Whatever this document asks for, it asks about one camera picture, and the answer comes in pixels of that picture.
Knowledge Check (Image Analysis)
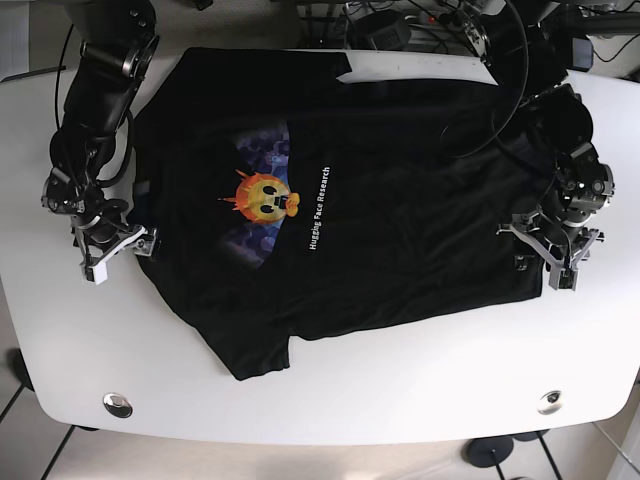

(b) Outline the black left table leg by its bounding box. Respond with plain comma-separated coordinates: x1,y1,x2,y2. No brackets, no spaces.
0,348,35,422

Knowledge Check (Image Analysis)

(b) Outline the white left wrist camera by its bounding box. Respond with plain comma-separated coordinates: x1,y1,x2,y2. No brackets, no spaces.
549,265,579,291

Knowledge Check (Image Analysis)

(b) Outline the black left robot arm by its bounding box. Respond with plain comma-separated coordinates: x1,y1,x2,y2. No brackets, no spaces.
452,1,615,289

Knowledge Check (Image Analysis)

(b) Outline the right silver table grommet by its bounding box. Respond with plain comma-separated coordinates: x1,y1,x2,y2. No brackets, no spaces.
536,390,564,415

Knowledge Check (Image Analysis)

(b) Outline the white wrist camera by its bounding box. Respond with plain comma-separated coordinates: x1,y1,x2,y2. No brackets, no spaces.
84,225,147,285
549,265,579,291

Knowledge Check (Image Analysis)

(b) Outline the black T-shirt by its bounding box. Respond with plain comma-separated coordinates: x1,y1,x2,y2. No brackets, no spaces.
129,48,554,381

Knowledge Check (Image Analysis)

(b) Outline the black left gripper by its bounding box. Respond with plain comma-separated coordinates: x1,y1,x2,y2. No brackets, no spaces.
496,207,605,273

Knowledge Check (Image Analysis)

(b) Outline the left silver table grommet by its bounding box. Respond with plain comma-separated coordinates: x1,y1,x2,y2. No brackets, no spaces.
102,392,133,419

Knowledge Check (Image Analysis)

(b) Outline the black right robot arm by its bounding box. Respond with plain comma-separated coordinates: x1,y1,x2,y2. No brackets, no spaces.
41,1,159,274

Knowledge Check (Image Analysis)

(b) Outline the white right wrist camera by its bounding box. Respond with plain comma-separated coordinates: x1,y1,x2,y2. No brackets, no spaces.
84,225,147,285

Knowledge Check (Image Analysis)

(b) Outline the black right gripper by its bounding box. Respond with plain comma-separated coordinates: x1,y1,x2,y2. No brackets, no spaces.
72,219,158,268

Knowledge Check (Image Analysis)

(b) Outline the silver table grommet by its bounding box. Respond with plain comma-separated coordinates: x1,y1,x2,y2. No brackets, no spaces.
102,392,133,419
536,390,564,415

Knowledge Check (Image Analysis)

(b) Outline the black round stand base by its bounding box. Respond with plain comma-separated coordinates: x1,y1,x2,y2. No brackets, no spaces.
462,436,514,468

